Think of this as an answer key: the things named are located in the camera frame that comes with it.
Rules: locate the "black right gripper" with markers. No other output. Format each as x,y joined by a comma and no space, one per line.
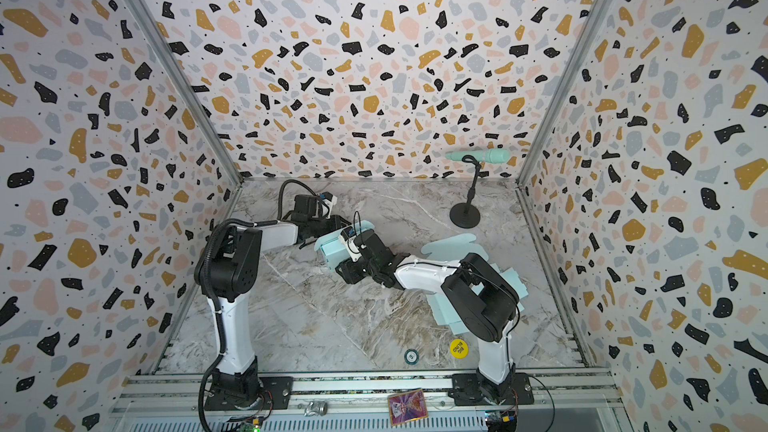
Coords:
354,263

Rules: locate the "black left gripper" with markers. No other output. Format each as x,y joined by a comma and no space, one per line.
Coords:
336,222

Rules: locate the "mint paper box sheet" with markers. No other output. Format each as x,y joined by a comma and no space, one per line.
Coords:
331,248

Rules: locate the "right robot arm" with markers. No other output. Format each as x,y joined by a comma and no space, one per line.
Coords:
486,304

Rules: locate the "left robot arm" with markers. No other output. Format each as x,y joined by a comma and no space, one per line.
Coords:
226,274

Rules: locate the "dark round tape roll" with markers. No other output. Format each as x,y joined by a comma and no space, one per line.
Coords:
411,356

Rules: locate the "black round-base stand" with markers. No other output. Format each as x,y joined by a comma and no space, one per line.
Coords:
465,215

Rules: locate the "yellow round sticker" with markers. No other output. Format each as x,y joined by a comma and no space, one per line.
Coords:
459,349

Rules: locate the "purple snack packet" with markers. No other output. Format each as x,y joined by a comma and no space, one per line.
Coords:
406,407

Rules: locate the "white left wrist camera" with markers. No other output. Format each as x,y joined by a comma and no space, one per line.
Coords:
328,200

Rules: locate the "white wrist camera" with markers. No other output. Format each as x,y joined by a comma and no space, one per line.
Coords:
328,200
347,236

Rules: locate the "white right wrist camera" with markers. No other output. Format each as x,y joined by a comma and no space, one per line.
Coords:
347,236

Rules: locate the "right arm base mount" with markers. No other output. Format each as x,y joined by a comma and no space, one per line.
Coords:
473,389

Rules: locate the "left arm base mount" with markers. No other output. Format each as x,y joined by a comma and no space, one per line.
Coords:
249,392

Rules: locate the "aluminium corner post left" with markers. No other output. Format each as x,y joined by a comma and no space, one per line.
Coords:
159,45

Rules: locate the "aluminium corner post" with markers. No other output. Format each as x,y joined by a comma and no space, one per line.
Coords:
572,69
159,45

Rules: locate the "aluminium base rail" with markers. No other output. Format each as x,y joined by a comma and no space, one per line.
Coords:
565,399

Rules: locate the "aluminium corner post right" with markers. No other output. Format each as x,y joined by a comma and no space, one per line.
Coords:
572,69

